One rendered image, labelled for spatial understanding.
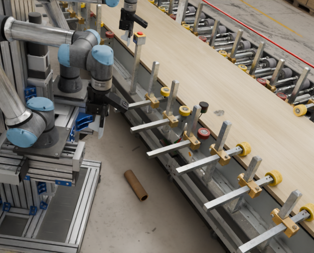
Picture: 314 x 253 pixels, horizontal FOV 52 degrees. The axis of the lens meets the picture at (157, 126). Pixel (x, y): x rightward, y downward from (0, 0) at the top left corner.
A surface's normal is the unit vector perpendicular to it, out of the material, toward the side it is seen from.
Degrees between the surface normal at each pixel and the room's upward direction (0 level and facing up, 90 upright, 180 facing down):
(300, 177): 0
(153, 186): 0
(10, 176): 90
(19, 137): 97
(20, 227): 0
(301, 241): 90
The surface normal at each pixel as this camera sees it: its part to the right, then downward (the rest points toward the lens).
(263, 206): -0.85, 0.23
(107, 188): 0.15, -0.77
